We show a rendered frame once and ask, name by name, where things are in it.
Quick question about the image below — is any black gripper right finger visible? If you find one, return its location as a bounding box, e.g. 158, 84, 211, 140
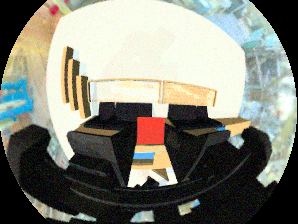
164, 123, 231, 184

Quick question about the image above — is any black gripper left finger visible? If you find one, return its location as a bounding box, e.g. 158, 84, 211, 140
67, 121, 138, 186

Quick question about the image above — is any red block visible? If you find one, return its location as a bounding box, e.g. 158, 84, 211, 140
137, 117, 165, 144

